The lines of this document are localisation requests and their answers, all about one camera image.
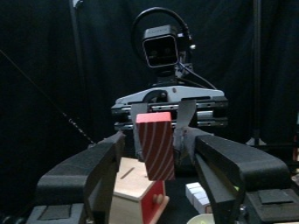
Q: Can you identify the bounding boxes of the wooden box with red drawer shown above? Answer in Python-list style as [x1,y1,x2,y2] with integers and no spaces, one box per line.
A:
[107,157,171,224]

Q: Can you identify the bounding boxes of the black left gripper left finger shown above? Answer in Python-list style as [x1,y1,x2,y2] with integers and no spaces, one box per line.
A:
[24,130,127,224]

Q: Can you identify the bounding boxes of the metal frame pole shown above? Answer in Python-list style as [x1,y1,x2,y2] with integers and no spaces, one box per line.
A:
[251,0,263,145]
[70,0,90,99]

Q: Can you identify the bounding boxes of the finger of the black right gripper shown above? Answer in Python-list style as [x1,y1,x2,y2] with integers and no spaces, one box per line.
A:
[173,98,202,166]
[130,101,151,163]

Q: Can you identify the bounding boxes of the white bowl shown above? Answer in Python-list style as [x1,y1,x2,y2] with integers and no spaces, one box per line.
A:
[186,213,217,224]

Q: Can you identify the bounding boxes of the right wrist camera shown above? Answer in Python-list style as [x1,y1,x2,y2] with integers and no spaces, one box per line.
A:
[141,24,182,70]

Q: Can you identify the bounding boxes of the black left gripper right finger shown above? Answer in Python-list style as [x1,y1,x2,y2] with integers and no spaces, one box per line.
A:
[194,134,299,224]

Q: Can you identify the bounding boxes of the red striped salmon toy block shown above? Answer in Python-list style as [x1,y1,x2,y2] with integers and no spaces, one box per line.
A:
[135,111,178,182]

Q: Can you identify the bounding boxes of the thin diagonal brace wire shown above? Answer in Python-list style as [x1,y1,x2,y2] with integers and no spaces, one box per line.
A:
[0,48,98,145]

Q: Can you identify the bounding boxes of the white segmented block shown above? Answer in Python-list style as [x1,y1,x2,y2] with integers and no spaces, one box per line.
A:
[183,181,214,215]

